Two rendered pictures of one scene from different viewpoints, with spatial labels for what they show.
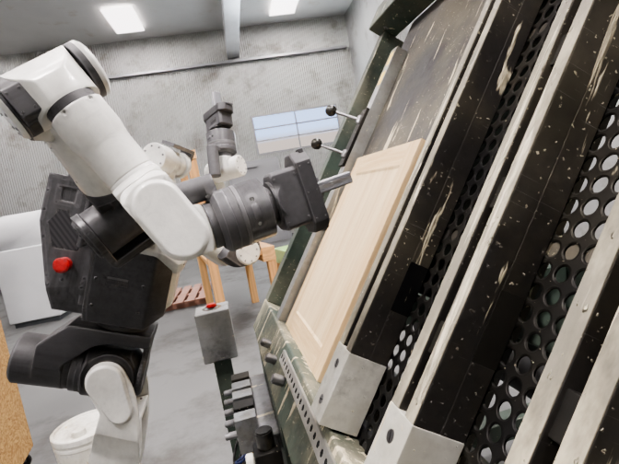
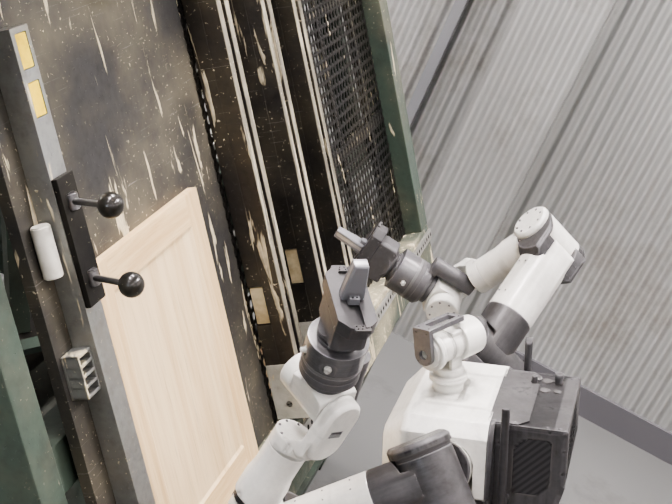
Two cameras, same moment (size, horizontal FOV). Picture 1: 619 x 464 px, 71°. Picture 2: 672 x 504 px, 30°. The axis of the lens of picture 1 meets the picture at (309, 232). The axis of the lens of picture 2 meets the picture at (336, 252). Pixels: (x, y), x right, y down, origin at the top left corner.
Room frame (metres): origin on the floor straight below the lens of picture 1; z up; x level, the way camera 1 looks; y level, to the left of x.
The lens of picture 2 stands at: (2.84, 0.62, 2.34)
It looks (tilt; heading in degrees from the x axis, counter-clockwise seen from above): 25 degrees down; 197
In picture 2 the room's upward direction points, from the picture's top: 24 degrees clockwise
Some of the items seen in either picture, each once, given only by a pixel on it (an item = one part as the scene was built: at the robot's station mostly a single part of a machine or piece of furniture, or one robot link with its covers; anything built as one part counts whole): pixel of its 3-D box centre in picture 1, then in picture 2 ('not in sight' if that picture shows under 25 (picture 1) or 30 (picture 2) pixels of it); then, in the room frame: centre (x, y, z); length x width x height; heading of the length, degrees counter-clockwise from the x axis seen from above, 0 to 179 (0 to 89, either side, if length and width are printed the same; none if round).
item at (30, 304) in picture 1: (37, 265); not in sight; (6.57, 4.18, 0.82); 0.83 x 0.72 x 1.64; 6
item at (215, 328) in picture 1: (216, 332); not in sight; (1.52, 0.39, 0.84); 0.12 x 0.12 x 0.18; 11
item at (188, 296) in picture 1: (184, 296); not in sight; (6.03, 1.91, 0.05); 1.12 x 0.75 x 0.10; 6
